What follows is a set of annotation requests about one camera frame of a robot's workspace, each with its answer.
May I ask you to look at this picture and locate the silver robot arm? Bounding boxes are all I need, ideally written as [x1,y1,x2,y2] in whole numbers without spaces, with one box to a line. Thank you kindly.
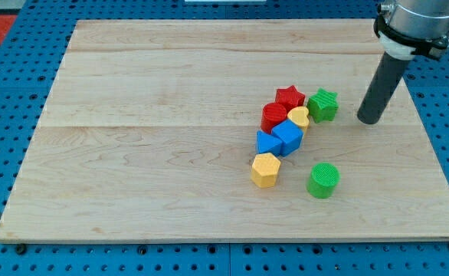
[373,0,449,61]

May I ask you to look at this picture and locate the red star block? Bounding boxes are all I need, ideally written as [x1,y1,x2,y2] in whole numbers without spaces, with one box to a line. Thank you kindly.
[275,85,306,112]

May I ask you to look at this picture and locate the green star block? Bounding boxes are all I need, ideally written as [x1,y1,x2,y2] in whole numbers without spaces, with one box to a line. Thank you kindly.
[306,88,339,123]

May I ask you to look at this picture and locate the blue triangle block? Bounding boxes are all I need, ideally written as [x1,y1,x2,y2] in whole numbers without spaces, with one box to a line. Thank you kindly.
[255,130,282,156]

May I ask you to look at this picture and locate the yellow hexagon block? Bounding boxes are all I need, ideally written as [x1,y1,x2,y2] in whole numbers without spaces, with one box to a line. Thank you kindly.
[251,153,281,188]

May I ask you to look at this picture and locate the red cylinder block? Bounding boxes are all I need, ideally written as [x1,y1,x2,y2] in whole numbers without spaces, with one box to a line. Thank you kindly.
[261,103,287,134]

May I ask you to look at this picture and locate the blue cube block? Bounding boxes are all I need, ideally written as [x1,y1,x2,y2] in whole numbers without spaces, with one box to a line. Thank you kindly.
[271,119,303,156]

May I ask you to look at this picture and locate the light wooden board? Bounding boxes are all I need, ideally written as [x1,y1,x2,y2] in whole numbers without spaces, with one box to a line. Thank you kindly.
[0,19,449,244]

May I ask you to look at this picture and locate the yellow heart block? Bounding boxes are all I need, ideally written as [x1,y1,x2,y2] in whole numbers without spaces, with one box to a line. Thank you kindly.
[287,106,310,133]

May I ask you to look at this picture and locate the green cylinder block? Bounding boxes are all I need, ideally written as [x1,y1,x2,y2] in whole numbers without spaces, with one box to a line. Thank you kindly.
[306,163,340,199]

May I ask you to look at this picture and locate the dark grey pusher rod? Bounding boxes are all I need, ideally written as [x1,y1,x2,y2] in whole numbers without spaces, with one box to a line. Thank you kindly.
[357,52,410,125]

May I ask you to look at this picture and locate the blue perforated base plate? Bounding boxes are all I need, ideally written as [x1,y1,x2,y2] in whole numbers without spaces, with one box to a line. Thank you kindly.
[0,0,449,275]

